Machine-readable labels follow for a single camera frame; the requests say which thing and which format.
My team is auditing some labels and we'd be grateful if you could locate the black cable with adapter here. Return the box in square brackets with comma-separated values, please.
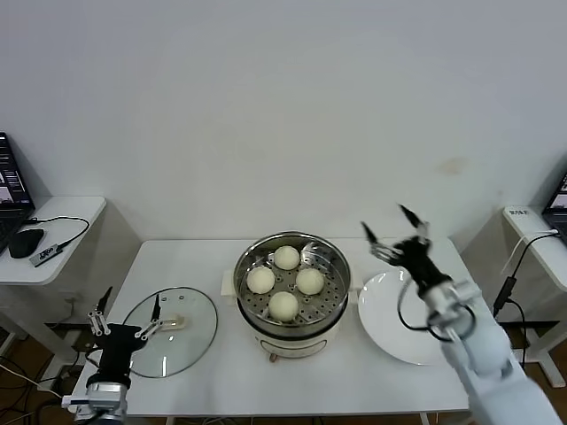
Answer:
[493, 233, 555, 368]

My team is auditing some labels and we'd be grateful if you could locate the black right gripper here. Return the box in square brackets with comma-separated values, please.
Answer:
[361, 202, 453, 293]

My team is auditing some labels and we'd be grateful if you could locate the black computer mouse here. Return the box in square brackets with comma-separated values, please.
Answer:
[8, 228, 44, 259]

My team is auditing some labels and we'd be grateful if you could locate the thin black usb cable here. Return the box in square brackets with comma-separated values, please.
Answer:
[24, 215, 92, 249]

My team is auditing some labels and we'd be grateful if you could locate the stainless steel steamer basket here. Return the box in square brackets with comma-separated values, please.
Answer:
[234, 230, 353, 334]

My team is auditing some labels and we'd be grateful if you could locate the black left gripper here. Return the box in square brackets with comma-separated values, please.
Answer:
[86, 285, 167, 385]

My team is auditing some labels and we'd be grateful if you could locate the white cable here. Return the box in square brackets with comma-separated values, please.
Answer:
[501, 228, 560, 278]

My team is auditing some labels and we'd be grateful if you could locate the round glass pot lid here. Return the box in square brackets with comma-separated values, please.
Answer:
[119, 286, 221, 378]

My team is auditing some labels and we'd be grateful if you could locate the white electric cooker pot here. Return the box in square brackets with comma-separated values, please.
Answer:
[220, 264, 365, 363]

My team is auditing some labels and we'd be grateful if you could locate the white steamed baozi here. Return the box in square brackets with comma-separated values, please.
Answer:
[246, 267, 276, 294]
[268, 291, 299, 322]
[273, 245, 301, 270]
[295, 268, 325, 296]

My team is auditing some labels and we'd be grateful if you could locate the white round plate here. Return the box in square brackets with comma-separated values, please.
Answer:
[357, 270, 448, 367]

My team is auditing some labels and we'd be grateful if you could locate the black open laptop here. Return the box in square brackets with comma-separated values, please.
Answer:
[541, 172, 567, 247]
[0, 131, 36, 256]

